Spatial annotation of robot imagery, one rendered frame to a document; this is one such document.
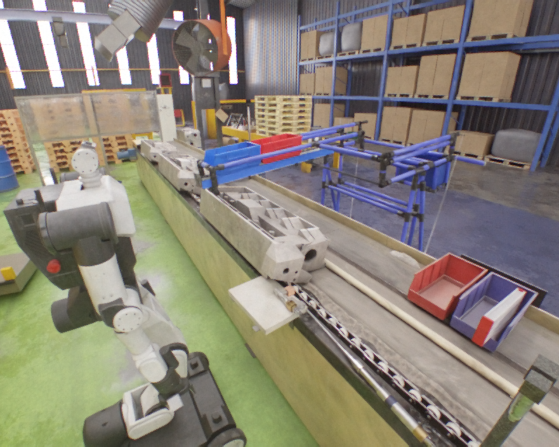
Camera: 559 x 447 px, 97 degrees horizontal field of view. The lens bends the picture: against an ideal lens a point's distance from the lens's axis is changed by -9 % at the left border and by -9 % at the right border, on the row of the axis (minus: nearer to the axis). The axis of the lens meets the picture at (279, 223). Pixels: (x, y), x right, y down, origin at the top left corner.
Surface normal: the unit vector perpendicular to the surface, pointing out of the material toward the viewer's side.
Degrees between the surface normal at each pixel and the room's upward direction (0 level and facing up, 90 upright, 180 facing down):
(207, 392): 0
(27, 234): 90
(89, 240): 90
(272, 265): 71
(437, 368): 0
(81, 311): 90
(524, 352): 0
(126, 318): 90
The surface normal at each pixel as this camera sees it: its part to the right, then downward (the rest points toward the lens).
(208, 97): 0.55, 0.36
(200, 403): 0.00, -0.90
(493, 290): -0.84, 0.20
